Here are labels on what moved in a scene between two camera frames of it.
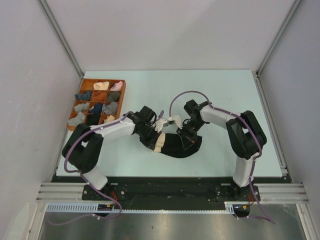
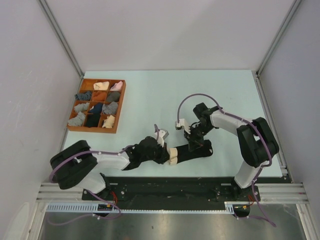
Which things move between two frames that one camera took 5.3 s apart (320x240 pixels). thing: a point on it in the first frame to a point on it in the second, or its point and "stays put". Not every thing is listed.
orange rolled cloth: x=99 y=96 stays put
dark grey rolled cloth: x=113 y=96 stays put
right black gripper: x=188 y=140 to x=194 y=142
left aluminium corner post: x=61 y=37 stays put
